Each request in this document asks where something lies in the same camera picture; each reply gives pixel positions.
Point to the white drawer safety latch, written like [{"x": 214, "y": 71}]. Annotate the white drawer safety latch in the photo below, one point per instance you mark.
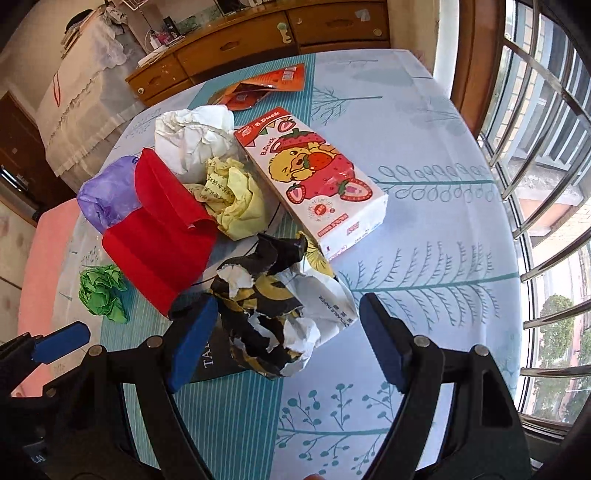
[{"x": 282, "y": 30}]

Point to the metal window bars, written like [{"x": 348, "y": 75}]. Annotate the metal window bars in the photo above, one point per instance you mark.
[{"x": 554, "y": 371}]

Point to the purple plastic bag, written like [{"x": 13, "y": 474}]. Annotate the purple plastic bag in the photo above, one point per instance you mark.
[{"x": 106, "y": 194}]

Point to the orange snack packet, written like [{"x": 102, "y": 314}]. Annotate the orange snack packet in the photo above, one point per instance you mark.
[{"x": 249, "y": 92}]

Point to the wooden window frame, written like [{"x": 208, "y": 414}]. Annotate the wooden window frame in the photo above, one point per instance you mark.
[{"x": 475, "y": 69}]

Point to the white lace cover cloth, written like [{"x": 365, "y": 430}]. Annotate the white lace cover cloth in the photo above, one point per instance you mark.
[{"x": 83, "y": 92}]

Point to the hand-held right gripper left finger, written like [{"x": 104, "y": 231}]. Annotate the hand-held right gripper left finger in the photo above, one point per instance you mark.
[{"x": 191, "y": 344}]

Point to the wooden sideboard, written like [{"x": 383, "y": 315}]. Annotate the wooden sideboard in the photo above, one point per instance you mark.
[{"x": 323, "y": 23}]

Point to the brown wooden door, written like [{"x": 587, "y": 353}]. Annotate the brown wooden door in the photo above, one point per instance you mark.
[{"x": 18, "y": 152}]

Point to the red folded paper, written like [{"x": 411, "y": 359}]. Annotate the red folded paper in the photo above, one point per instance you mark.
[{"x": 157, "y": 240}]

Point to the black white paper bag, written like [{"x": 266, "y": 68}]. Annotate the black white paper bag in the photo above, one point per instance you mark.
[{"x": 258, "y": 295}]

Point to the pink cloth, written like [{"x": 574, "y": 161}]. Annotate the pink cloth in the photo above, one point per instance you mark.
[{"x": 46, "y": 240}]

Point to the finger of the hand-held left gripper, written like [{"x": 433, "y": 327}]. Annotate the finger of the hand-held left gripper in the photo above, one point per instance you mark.
[{"x": 60, "y": 345}]

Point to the green crumpled paper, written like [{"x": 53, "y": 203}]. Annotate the green crumpled paper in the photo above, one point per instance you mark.
[{"x": 101, "y": 290}]

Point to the black printed card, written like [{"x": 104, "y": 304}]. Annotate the black printed card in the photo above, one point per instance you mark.
[{"x": 217, "y": 360}]

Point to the tree print tablecloth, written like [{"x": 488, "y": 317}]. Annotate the tree print tablecloth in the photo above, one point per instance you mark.
[{"x": 415, "y": 138}]

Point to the strawberry print tissue pack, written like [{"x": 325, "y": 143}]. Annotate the strawberry print tissue pack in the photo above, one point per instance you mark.
[{"x": 323, "y": 194}]

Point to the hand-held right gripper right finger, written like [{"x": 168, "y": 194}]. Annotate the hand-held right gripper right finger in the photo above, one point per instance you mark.
[{"x": 383, "y": 341}]

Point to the yellow crumpled paper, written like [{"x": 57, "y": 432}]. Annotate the yellow crumpled paper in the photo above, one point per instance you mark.
[{"x": 240, "y": 203}]

